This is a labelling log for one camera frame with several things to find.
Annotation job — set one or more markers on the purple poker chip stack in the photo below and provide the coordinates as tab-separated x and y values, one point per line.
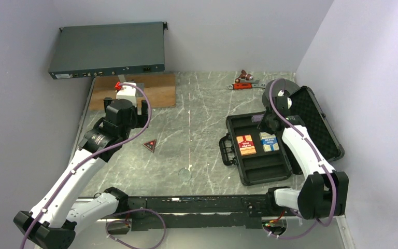
256	118

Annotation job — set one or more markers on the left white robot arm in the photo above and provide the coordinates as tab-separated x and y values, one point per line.
94	150

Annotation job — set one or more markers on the grey metal stand bracket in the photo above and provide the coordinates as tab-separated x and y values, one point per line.
123	79

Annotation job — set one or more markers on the black poker set case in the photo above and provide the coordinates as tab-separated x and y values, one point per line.
272	166

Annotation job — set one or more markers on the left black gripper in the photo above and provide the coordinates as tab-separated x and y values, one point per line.
139	120

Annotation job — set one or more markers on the red triangular dealer button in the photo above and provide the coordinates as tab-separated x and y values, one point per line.
150	145

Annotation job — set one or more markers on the grey filament spool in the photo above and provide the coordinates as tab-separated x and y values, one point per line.
280	88

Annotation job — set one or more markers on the dark green rack device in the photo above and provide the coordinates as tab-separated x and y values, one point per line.
111	49

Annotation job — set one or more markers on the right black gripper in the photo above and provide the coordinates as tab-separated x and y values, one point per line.
263	126

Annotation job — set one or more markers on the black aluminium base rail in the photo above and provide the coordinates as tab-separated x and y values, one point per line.
202	213

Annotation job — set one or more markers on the brown hose nozzle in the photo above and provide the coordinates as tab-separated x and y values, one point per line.
244	76

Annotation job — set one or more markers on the wooden base board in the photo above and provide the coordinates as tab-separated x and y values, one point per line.
160	88

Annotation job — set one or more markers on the blue playing card box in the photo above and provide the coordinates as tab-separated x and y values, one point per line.
269	142

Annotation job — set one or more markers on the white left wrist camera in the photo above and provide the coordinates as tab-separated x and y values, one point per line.
126	92

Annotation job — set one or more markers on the clear round dealer button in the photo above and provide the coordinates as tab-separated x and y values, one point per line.
185	174

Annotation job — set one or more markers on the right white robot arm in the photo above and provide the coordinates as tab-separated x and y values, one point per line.
309	158

